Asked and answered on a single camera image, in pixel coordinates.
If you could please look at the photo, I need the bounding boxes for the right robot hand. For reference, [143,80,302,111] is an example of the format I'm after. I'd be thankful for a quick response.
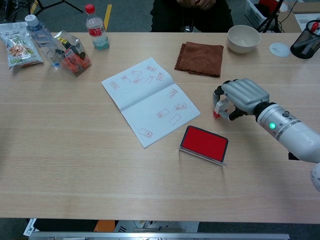
[212,78,271,122]

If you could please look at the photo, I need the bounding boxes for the flat cardboard box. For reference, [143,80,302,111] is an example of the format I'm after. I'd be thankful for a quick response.
[274,9,320,34]

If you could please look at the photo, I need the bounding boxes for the open lined stamped notebook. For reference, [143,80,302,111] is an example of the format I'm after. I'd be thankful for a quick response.
[101,57,202,149]

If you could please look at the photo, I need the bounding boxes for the folded brown cloth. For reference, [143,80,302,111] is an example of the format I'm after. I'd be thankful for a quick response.
[174,41,224,79]

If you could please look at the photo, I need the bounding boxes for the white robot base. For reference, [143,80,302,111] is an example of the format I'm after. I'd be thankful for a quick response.
[114,219,200,234]

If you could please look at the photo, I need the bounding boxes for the red label drink bottle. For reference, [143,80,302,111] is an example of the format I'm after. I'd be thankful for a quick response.
[84,3,111,52]

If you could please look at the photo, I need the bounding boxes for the white and red stamp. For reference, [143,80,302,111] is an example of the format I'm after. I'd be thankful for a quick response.
[212,97,231,119]

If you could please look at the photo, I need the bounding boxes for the clear bag orange snacks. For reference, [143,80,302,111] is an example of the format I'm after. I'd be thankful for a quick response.
[53,30,93,79]

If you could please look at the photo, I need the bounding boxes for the aluminium profile rail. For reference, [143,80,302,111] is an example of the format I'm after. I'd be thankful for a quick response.
[28,232,291,240]

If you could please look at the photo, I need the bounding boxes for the white cap water bottle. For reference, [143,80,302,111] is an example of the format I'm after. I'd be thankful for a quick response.
[24,14,62,71]

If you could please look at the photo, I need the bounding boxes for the red ink pad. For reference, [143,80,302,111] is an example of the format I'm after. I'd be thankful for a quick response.
[177,125,229,168]

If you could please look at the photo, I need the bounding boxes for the black tripod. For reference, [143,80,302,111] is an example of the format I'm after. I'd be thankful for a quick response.
[256,0,286,34]
[31,0,85,16]

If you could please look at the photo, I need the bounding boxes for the black mesh pen holder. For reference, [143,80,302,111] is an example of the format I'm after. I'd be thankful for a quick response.
[289,19,320,60]

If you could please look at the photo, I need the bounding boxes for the printed paper sheet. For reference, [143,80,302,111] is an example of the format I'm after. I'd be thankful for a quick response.
[23,218,39,237]

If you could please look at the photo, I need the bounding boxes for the printed nut snack bag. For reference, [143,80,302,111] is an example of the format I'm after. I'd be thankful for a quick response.
[0,21,45,72]

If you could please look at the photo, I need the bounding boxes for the white plastic basket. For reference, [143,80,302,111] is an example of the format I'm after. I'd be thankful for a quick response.
[244,0,269,25]

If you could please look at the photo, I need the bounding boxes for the orange object under table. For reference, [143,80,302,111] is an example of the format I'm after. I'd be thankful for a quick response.
[94,219,116,233]

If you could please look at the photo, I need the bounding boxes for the person in black clothes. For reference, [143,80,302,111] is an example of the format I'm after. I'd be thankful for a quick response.
[149,0,235,33]

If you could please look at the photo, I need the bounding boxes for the cream bowl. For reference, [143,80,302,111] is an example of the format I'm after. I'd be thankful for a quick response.
[226,24,262,55]

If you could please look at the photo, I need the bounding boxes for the white round cable cover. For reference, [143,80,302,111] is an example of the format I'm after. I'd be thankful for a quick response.
[269,42,292,58]

